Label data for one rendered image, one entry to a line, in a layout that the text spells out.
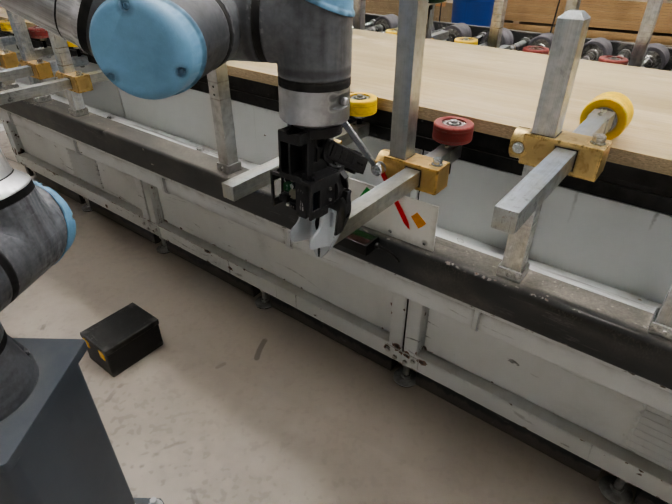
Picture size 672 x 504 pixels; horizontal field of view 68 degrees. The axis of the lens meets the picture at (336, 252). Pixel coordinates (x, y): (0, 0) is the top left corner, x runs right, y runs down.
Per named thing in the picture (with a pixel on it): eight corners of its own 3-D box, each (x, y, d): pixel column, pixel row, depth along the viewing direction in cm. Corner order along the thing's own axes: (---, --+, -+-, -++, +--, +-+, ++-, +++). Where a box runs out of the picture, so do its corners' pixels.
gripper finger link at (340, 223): (317, 229, 73) (317, 174, 68) (324, 225, 74) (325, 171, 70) (342, 239, 71) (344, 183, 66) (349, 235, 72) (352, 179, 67)
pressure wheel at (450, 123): (456, 184, 100) (464, 129, 94) (421, 174, 104) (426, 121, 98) (472, 171, 106) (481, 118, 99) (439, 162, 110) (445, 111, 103)
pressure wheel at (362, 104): (379, 147, 117) (381, 98, 111) (345, 150, 116) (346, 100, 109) (370, 135, 123) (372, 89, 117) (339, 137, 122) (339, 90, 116)
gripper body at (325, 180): (270, 209, 69) (265, 123, 62) (310, 189, 74) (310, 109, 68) (312, 226, 65) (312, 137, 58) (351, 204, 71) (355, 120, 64)
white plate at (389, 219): (432, 252, 97) (438, 207, 91) (328, 213, 110) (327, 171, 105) (433, 251, 97) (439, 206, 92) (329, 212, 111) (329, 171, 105)
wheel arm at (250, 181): (235, 206, 91) (233, 185, 88) (223, 201, 93) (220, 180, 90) (369, 138, 120) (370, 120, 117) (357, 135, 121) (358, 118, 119)
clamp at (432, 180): (434, 196, 91) (438, 170, 88) (373, 177, 98) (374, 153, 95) (448, 185, 95) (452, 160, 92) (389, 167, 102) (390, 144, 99)
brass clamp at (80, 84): (77, 94, 156) (72, 77, 153) (55, 87, 162) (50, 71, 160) (95, 89, 160) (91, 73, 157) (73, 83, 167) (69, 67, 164)
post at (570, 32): (513, 299, 91) (585, 13, 65) (495, 291, 93) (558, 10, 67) (520, 289, 94) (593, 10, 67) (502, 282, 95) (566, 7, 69)
